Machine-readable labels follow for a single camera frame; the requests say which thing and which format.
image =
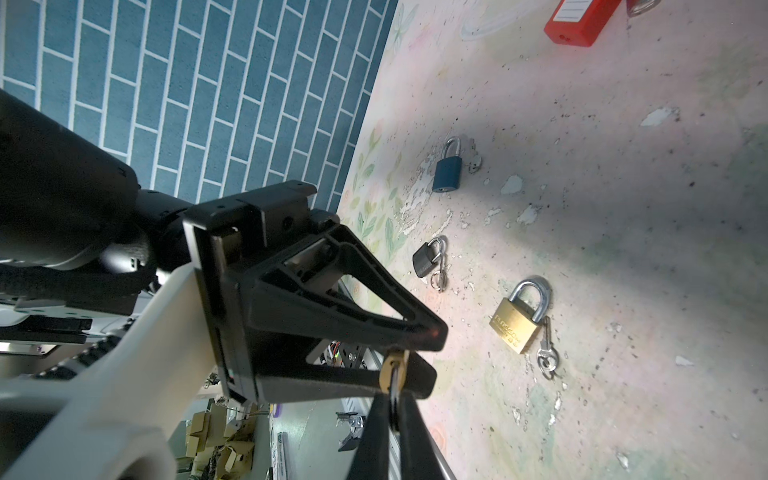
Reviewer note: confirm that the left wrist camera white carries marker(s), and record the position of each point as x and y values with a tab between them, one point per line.
113	420

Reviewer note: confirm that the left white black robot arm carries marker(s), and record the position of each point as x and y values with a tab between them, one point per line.
77	226

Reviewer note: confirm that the silver red-lock key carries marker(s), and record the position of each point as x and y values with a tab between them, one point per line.
635	8

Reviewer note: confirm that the blue padlock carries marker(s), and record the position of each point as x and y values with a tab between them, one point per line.
448	169

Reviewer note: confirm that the small black padlock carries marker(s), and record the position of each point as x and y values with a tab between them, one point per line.
428	257

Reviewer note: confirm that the small brass padlock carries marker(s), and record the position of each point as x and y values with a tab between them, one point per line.
393	372

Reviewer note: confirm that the large brass lock key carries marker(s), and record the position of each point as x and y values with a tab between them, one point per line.
548	358

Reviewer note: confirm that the large brass padlock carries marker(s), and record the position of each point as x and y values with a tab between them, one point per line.
515	321

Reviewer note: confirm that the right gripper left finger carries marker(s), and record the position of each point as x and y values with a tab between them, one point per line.
371	460

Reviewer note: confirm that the red padlock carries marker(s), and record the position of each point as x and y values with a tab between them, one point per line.
579	22

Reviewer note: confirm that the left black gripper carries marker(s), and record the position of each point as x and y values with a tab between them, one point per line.
271	291

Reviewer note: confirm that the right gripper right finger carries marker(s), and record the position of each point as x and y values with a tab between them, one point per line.
418	458

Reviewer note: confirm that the silver blue-lock key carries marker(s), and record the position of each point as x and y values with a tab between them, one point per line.
473	159

